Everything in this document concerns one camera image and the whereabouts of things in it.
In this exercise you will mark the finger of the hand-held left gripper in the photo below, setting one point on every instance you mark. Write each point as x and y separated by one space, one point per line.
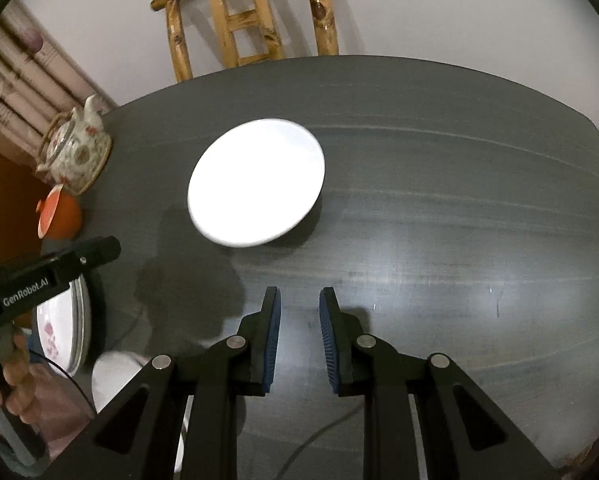
94 255

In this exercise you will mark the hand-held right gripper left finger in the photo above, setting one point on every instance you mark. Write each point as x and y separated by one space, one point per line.
274 340

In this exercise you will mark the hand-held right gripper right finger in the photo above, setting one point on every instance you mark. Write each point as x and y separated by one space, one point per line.
325 340

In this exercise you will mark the green rimmed pink floral plate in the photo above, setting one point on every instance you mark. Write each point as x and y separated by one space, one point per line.
54 330

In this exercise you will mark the pink floral white plate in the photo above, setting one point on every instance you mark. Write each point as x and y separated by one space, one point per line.
79 325

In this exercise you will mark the large white bowl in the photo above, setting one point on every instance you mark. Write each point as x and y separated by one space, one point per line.
257 180

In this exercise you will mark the person's left hand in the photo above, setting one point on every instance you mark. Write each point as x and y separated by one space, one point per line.
54 405

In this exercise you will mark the orange lidded tea bowl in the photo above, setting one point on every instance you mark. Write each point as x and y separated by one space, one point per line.
61 215

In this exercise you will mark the brown wooden door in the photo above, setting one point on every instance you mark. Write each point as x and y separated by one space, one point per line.
14 200

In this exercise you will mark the floral ceramic teapot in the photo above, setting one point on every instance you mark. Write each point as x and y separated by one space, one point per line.
74 150

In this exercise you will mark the patterned curtain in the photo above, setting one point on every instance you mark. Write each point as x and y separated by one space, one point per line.
19 85

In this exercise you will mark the bamboo chair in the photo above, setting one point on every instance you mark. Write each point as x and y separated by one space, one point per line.
324 15

